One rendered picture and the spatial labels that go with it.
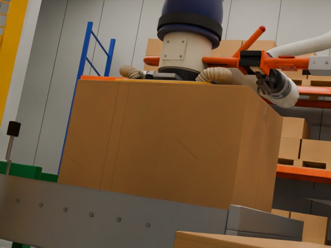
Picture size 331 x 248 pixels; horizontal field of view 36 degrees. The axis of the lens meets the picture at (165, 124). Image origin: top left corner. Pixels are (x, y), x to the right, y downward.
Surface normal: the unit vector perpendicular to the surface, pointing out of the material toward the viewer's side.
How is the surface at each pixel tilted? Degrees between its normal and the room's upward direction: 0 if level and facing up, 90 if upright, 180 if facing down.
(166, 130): 90
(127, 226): 90
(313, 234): 90
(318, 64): 90
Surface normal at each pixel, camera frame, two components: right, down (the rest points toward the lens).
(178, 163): -0.44, -0.22
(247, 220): 0.88, 0.07
